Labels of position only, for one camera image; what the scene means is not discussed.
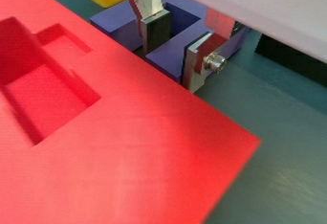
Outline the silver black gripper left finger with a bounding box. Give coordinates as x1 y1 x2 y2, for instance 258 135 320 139
128 0 171 55

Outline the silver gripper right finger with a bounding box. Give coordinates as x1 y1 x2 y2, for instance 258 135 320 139
181 9 235 93

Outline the purple U-shaped block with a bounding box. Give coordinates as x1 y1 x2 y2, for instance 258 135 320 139
88 0 252 84

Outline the red board with cutouts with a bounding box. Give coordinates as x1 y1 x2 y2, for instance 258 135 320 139
0 0 259 224

